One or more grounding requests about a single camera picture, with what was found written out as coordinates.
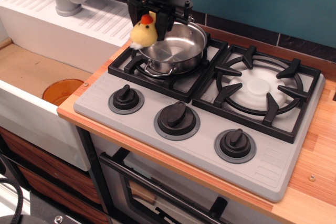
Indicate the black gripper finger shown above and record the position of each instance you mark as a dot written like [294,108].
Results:
[163,24]
[136,10]

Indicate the yellow stuffed duck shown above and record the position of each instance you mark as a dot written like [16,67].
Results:
[144,33]

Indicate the stainless steel pan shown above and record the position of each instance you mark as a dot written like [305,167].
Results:
[180,52]

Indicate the black left stove knob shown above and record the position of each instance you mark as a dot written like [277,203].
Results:
[126,100]

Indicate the black stove knob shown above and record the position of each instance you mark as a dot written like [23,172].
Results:
[177,122]
[235,146]
[126,100]

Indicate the black middle stove knob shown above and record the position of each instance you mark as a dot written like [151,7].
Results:
[177,122]

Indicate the grey toy stove top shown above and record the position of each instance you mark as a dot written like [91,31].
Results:
[266,175]

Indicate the black right stove knob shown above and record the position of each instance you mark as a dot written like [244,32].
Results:
[235,146]

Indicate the black left burner grate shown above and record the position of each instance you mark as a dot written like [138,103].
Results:
[130,67]

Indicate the black burner grate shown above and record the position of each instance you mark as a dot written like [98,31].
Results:
[282,122]
[130,67]

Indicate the white toy sink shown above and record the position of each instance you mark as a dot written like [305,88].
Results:
[39,48]

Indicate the orange plastic plate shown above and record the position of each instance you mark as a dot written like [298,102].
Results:
[59,91]

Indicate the black right burner grate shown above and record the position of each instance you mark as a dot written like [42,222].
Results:
[282,122]

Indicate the wooden drawer front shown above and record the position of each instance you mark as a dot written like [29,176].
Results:
[47,175]

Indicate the oven door with handle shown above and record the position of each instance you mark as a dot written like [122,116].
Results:
[116,162]

